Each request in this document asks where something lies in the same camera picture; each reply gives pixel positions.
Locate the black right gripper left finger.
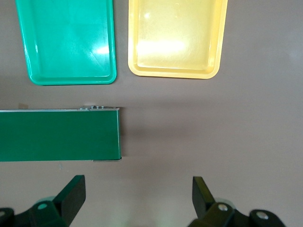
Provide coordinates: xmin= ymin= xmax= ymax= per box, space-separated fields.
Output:
xmin=0 ymin=175 xmax=86 ymax=227

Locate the green conveyor belt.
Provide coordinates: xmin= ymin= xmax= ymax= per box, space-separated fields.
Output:
xmin=0 ymin=105 xmax=123 ymax=163

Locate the yellow plastic tray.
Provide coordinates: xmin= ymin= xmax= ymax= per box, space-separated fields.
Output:
xmin=127 ymin=0 xmax=228 ymax=80

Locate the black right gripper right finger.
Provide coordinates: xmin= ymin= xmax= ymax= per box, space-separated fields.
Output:
xmin=189 ymin=176 xmax=285 ymax=227

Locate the green plastic tray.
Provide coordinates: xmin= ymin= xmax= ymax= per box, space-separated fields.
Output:
xmin=15 ymin=0 xmax=117 ymax=86

